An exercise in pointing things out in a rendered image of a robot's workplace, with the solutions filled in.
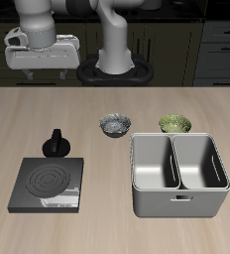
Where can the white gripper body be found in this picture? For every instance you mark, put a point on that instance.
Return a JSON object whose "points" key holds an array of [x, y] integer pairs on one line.
{"points": [[42, 56]]}

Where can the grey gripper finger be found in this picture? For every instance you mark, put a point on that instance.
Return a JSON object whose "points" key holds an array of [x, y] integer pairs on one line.
{"points": [[29, 74], [63, 74]]}

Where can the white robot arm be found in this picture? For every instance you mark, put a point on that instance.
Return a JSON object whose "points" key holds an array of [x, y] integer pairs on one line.
{"points": [[115, 43]]}

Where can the round black stove knob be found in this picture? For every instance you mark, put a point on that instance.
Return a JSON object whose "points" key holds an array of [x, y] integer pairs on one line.
{"points": [[56, 146]]}

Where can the dark grey stove plate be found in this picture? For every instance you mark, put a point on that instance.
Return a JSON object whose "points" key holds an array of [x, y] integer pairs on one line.
{"points": [[47, 184]]}

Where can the grey fluted bowl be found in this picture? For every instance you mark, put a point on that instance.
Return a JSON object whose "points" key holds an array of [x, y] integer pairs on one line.
{"points": [[115, 125]]}

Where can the dark kitchen cupboards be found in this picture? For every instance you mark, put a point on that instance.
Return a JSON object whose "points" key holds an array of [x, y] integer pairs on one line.
{"points": [[173, 49]]}

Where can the green fluted bowl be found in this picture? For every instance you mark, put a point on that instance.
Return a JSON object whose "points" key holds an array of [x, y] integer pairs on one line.
{"points": [[174, 123]]}

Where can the white two-bin basket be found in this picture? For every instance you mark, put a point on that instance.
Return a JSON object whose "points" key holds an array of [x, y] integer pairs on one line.
{"points": [[179, 173]]}

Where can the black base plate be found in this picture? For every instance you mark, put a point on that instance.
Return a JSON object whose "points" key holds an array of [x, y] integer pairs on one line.
{"points": [[115, 75]]}

